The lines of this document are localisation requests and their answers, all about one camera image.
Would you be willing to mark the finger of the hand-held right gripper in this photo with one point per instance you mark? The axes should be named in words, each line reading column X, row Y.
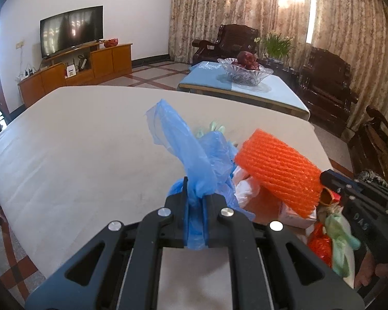
column 342, row 184

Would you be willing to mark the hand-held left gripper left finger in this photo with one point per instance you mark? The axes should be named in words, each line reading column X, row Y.
column 176, row 206

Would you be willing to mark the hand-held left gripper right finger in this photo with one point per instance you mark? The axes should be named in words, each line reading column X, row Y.
column 215, row 213

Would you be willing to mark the blue plastic bag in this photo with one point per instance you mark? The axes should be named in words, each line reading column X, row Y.
column 194, row 155

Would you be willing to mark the orange foam fruit net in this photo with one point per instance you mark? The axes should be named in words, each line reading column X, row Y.
column 278, row 168

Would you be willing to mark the person's right hand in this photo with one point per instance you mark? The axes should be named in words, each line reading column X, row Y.
column 371, row 268

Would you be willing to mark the red and gold wrapper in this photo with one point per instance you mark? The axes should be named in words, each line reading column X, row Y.
column 330, row 197

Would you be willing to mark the light green plastic bag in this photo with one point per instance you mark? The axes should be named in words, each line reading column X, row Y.
column 341, row 245
column 211, row 128

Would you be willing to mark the white plastic bag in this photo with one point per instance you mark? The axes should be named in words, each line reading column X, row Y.
column 245, row 187

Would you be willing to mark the dark wooden sofa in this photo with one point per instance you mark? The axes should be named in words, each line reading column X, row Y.
column 375, row 142

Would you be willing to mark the dark wooden armchair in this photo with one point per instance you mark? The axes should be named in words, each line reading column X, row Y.
column 226, row 40
column 326, row 84

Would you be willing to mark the coffee table with blue cloth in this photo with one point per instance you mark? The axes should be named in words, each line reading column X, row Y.
column 278, row 93

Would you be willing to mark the dark wooden side table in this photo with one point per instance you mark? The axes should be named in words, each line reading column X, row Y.
column 283, row 64

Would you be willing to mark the glass fruit bowl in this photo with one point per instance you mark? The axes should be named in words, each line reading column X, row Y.
column 245, row 74

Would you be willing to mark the green potted plant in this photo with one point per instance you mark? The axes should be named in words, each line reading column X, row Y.
column 278, row 45

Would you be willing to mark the red fruit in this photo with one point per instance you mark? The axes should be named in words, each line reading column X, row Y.
column 245, row 58

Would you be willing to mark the wooden television cabinet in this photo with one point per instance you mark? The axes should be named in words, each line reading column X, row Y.
column 110, row 59

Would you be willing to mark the floral curtains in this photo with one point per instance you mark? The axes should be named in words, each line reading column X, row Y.
column 342, row 22

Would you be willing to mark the small white box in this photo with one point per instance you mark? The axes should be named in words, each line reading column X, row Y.
column 71, row 71

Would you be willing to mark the flat screen television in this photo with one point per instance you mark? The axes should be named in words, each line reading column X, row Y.
column 71, row 30

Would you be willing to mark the wall socket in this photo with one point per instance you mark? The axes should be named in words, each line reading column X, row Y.
column 18, row 44

